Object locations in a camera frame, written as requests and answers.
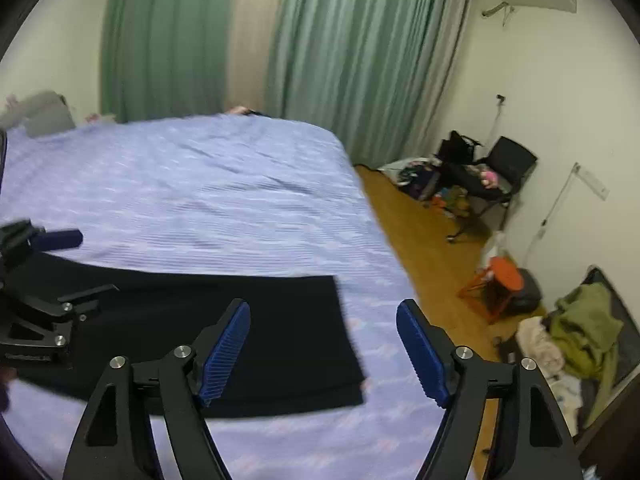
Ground black bag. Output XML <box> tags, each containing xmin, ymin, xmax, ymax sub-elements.
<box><xmin>437</xmin><ymin>130</ymin><xmax>483</xmax><ymax>166</ymax></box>

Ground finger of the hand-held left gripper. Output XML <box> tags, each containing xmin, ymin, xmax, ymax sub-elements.
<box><xmin>0</xmin><ymin>282</ymin><xmax>121</xmax><ymax>353</ymax></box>
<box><xmin>0</xmin><ymin>220</ymin><xmax>84</xmax><ymax>281</ymax></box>

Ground beige cloth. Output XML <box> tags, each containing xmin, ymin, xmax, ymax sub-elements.
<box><xmin>516</xmin><ymin>315</ymin><xmax>567</xmax><ymax>377</ymax></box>

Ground green cloth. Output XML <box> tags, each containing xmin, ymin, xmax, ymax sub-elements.
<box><xmin>550</xmin><ymin>282</ymin><xmax>624</xmax><ymax>413</ymax></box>

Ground open dark suitcase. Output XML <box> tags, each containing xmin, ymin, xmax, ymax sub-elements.
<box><xmin>545</xmin><ymin>265</ymin><xmax>640</xmax><ymax>461</ymax></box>

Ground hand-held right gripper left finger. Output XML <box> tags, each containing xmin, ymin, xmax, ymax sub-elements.
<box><xmin>62</xmin><ymin>299</ymin><xmax>252</xmax><ymax>480</ymax></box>

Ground grey padded headboard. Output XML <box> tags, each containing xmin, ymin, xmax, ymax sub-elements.
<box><xmin>0</xmin><ymin>91</ymin><xmax>77</xmax><ymax>139</ymax></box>

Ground orange stool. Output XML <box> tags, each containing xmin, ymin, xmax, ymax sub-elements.
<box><xmin>457</xmin><ymin>255</ymin><xmax>524</xmax><ymax>324</ymax></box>

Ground black pants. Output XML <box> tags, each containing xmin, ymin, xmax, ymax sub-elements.
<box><xmin>5</xmin><ymin>252</ymin><xmax>368</xmax><ymax>418</ymax></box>

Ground white wall power strip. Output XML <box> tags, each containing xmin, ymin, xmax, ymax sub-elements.
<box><xmin>572</xmin><ymin>162</ymin><xmax>611</xmax><ymax>201</ymax></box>

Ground pile of colourful toys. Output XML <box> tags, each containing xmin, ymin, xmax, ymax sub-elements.
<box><xmin>400</xmin><ymin>165</ymin><xmax>472</xmax><ymax>219</ymax></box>

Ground purple striped duvet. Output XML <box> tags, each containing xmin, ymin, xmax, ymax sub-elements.
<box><xmin>0</xmin><ymin>112</ymin><xmax>488</xmax><ymax>480</ymax></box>

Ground white cable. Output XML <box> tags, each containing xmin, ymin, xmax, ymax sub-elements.
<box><xmin>536</xmin><ymin>170</ymin><xmax>577</xmax><ymax>242</ymax></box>

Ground white plastic bag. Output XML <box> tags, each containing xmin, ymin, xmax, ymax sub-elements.
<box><xmin>379</xmin><ymin>157</ymin><xmax>426</xmax><ymax>182</ymax></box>

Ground black folding chair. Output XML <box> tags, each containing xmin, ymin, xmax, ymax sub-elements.
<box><xmin>447</xmin><ymin>135</ymin><xmax>538</xmax><ymax>243</ymax></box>

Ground white paper bag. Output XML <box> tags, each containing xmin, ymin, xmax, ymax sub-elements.
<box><xmin>480</xmin><ymin>231</ymin><xmax>514</xmax><ymax>272</ymax></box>

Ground green curtain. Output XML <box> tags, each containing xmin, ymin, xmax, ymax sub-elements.
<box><xmin>100</xmin><ymin>0</ymin><xmax>238</xmax><ymax>123</ymax></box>
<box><xmin>265</xmin><ymin>0</ymin><xmax>456</xmax><ymax>166</ymax></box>

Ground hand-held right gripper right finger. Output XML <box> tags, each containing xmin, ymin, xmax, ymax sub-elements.
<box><xmin>396</xmin><ymin>299</ymin><xmax>586</xmax><ymax>480</ymax></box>

